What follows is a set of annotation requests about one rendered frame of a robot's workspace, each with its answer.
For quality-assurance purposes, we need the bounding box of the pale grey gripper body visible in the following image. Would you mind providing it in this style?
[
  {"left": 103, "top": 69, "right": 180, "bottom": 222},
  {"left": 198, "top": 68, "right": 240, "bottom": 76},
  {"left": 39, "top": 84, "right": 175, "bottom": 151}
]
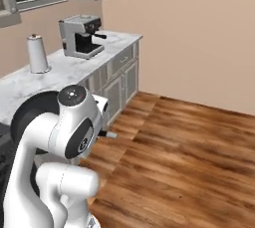
[{"left": 99, "top": 129, "right": 119, "bottom": 139}]

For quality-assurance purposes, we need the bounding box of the grey base cabinet run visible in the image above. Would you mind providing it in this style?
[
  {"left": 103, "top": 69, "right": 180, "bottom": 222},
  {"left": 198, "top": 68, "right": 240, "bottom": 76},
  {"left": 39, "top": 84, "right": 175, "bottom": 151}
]
[{"left": 77, "top": 38, "right": 140, "bottom": 127}]

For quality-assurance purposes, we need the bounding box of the silver espresso coffee machine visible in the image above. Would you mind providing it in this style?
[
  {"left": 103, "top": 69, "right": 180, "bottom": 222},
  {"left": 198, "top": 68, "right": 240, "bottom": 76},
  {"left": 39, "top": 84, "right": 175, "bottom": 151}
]
[{"left": 58, "top": 14, "right": 109, "bottom": 61}]

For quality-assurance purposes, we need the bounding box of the white paper towel roll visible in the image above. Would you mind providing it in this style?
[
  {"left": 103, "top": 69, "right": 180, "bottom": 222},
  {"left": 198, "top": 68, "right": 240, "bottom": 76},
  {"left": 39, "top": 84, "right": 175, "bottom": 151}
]
[{"left": 26, "top": 33, "right": 52, "bottom": 75}]

